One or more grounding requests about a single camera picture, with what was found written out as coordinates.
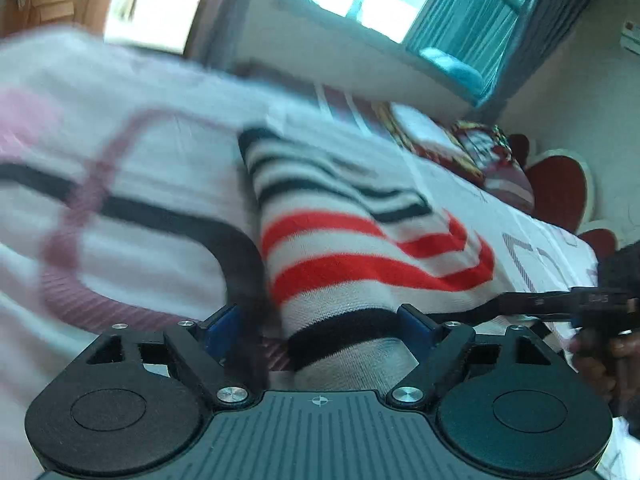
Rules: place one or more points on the red padded headboard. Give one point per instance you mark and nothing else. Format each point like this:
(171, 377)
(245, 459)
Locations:
(560, 190)

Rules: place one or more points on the striped knit sweater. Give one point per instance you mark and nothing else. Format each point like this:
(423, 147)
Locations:
(340, 270)

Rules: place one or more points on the person's right hand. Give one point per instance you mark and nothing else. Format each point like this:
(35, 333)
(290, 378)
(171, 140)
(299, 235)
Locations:
(617, 375)

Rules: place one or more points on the colourful pillow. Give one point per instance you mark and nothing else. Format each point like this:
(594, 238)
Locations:
(495, 170)

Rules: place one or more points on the white wall fixture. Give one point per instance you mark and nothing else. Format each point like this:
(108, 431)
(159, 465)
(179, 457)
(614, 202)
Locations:
(631, 37)

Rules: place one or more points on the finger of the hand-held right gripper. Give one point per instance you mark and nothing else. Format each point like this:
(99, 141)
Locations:
(550, 301)

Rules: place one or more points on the white patterned bedsheet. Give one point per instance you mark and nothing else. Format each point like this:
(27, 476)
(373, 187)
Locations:
(150, 120)

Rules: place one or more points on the grey curtain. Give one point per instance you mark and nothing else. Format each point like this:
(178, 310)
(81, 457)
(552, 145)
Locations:
(555, 20)

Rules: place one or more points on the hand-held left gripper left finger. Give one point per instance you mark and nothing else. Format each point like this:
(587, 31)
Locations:
(223, 327)

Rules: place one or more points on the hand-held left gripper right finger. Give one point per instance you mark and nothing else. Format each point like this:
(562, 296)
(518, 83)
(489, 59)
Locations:
(413, 325)

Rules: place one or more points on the white folded pillow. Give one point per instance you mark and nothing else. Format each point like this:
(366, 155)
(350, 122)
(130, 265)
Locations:
(417, 127)

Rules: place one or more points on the small bright window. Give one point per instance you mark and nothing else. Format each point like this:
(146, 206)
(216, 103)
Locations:
(155, 5)

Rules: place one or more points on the teal sheer curtain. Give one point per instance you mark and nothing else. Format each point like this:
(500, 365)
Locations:
(465, 35)

